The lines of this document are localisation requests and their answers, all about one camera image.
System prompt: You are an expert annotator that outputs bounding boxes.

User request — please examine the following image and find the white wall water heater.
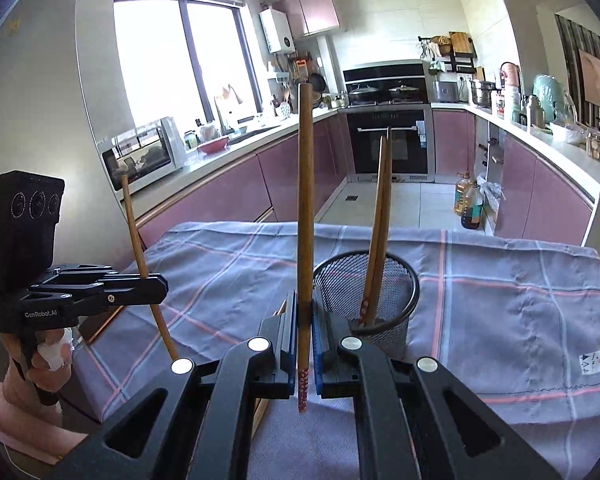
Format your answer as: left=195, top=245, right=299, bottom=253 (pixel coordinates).
left=259, top=8, right=297, bottom=54

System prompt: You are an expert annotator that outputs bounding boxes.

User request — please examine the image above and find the white microwave oven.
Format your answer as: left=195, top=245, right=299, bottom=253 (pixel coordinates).
left=100, top=116, right=187, bottom=196

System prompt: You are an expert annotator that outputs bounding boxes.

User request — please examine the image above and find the grey plaid tablecloth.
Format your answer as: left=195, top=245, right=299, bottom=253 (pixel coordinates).
left=72, top=220, right=600, bottom=480

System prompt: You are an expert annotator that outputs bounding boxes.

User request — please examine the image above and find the pink kettle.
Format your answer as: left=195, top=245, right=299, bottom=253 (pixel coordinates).
left=500, top=62, right=522, bottom=89

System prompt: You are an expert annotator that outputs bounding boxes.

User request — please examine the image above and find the black lidded pot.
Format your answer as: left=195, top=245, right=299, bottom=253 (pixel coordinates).
left=387, top=85, right=422, bottom=102

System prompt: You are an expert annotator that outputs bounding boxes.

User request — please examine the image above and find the stainless steel stock pot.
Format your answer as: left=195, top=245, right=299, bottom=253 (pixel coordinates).
left=469, top=79, right=496, bottom=108

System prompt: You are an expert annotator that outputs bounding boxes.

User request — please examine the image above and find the red bowl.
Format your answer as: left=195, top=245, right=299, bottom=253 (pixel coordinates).
left=197, top=135, right=230, bottom=155

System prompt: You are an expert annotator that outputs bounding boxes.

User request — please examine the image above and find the white bowl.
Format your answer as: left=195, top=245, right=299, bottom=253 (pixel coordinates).
left=550, top=122, right=584, bottom=144

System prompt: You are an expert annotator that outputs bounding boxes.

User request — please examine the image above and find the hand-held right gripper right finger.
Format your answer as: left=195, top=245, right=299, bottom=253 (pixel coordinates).
left=312, top=287, right=563, bottom=480

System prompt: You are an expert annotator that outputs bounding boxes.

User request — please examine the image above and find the pink lower cabinets counter side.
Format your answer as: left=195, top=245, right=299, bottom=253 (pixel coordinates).
left=432, top=107, right=597, bottom=250

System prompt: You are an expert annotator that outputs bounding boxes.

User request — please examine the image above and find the yellow cooking oil bottle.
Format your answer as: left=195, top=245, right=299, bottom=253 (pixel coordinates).
left=454, top=171, right=473, bottom=221

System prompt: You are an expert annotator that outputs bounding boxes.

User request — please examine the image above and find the white plastic bag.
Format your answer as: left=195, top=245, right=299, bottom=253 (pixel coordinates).
left=477, top=175, right=504, bottom=212

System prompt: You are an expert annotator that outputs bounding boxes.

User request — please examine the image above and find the dark cooking oil bottle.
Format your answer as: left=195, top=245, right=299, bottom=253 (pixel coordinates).
left=460, top=183, right=484, bottom=230

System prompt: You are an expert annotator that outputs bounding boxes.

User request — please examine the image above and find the black wall storage rack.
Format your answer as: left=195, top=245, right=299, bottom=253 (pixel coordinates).
left=419, top=32, right=478, bottom=75

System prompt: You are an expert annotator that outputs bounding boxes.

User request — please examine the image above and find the person's left hand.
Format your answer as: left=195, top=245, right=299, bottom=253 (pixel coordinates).
left=4, top=329, right=76, bottom=413

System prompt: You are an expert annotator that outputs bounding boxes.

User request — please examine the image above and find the black built-in oven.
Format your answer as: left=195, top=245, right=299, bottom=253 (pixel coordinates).
left=346, top=109, right=429, bottom=177

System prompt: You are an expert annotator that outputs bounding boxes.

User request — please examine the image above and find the pink upper wall cabinet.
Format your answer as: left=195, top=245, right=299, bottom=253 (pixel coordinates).
left=272, top=0, right=341, bottom=38

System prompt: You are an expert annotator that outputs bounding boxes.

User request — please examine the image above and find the framed wall picture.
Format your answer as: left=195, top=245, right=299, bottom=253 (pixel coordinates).
left=577, top=50, right=600, bottom=111

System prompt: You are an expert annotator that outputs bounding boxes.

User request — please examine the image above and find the mint green kitchen appliance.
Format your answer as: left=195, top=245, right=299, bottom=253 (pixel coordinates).
left=532, top=74, right=572, bottom=124

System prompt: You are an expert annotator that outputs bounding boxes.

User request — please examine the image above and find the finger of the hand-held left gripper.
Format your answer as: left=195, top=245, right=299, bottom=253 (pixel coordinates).
left=30, top=262, right=170, bottom=317

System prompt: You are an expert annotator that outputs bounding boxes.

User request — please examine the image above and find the wooden chopstick red patterned end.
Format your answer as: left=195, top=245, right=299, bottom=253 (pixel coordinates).
left=365, top=126, right=393, bottom=322
left=358, top=135, right=387, bottom=328
left=120, top=174, right=180, bottom=362
left=296, top=82, right=315, bottom=415

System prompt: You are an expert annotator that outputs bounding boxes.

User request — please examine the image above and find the black lidded wok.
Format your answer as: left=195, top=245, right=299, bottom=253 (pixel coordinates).
left=347, top=85, right=381, bottom=107

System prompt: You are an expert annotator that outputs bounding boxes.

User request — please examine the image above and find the pink lower cabinets window side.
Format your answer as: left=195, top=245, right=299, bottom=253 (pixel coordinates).
left=135, top=107, right=349, bottom=250

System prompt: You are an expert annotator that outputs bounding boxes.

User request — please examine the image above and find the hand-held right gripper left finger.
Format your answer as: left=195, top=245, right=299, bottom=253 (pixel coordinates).
left=50, top=290, right=301, bottom=480

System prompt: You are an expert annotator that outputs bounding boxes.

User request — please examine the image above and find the black range hood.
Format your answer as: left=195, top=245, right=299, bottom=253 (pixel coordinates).
left=342, top=62, right=428, bottom=97

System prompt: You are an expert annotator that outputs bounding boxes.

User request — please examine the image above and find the person's left forearm pink sleeve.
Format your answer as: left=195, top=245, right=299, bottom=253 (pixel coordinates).
left=0, top=374, right=90, bottom=466

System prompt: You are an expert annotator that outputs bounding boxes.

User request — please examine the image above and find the black mesh utensil holder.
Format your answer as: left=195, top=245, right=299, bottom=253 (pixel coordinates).
left=312, top=251, right=421, bottom=361

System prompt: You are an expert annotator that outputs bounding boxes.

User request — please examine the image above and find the kitchen window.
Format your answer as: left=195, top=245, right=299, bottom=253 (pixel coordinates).
left=113, top=0, right=261, bottom=161

